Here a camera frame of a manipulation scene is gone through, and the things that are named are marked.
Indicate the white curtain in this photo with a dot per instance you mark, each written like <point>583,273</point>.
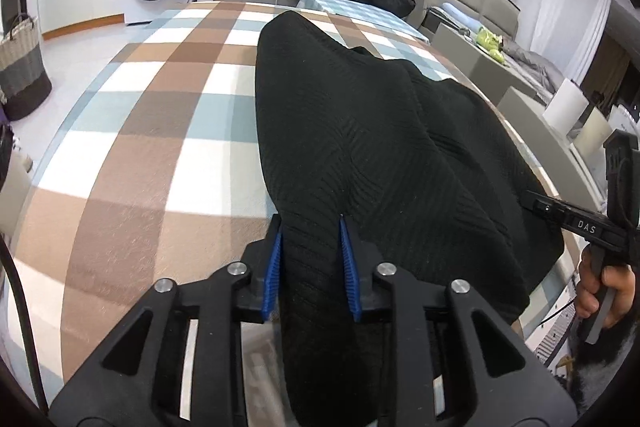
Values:
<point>580,17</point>

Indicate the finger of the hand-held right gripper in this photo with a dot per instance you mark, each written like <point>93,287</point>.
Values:
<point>570,217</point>

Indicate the brown blue checked tablecloth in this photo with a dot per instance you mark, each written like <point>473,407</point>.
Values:
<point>150,132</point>

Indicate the light blue pillow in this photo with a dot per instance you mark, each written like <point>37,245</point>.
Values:
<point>457,14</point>

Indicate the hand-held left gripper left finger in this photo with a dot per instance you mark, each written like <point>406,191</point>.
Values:
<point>272,277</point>

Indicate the bed with grey bedding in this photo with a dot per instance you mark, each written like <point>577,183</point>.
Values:
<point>530,62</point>

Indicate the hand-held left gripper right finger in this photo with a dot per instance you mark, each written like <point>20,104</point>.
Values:
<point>350,277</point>

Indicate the black knit sweater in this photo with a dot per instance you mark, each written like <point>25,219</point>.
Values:
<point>375,157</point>

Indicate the woven laundry basket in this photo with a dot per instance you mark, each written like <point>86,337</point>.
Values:
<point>22,72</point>

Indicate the person's right forearm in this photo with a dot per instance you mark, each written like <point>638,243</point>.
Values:
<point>600,367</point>

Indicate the green toy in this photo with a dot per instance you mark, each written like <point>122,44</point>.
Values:
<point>490,42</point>

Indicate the person's right hand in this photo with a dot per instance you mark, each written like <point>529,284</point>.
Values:
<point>620,292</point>

